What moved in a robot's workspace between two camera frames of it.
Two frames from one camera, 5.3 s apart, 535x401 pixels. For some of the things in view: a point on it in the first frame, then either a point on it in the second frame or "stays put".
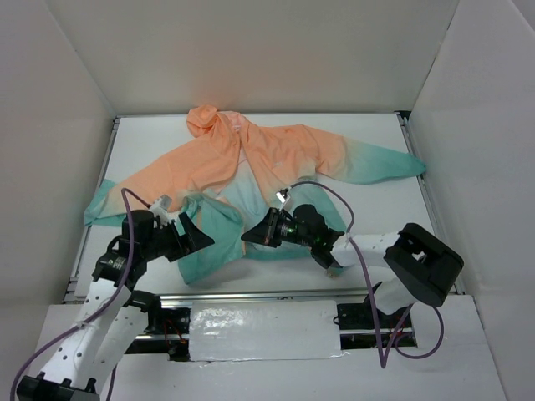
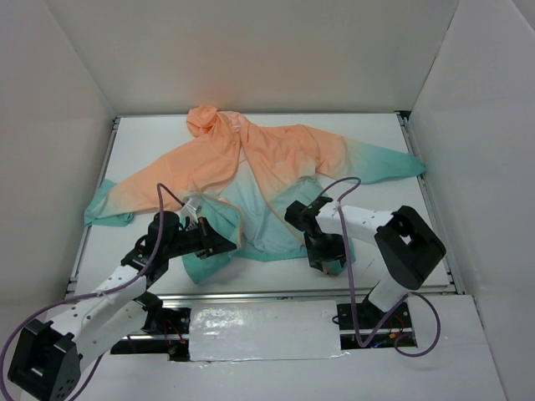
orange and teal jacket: [227, 174] stays put
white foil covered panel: [259, 330] stays put
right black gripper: [271, 227] to [324, 259]
